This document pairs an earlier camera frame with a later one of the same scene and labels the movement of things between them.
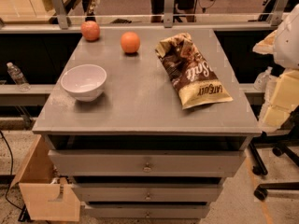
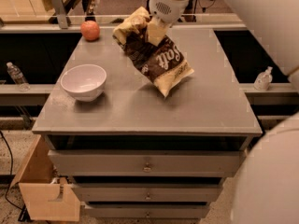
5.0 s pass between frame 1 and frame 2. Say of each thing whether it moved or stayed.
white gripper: moved
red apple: stayed
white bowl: stayed
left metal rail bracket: stayed
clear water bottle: stayed
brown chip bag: moved
